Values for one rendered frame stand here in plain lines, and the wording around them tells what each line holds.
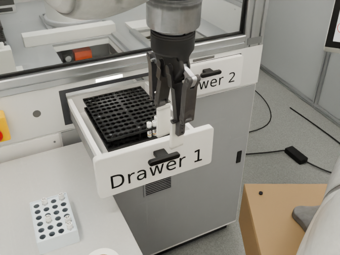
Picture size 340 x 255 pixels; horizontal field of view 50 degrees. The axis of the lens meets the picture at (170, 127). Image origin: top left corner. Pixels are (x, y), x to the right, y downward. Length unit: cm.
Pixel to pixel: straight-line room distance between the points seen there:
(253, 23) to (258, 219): 72
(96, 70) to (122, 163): 35
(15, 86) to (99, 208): 39
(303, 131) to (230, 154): 121
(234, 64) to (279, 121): 149
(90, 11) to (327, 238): 34
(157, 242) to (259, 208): 92
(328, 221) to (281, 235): 31
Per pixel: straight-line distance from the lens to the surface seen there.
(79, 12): 42
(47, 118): 109
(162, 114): 72
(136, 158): 81
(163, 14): 58
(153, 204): 145
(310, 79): 294
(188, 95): 63
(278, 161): 233
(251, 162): 228
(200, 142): 87
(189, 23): 59
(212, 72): 117
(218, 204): 166
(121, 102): 102
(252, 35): 128
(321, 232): 44
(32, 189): 101
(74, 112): 102
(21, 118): 108
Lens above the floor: 141
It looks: 34 degrees down
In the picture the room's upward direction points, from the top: straight up
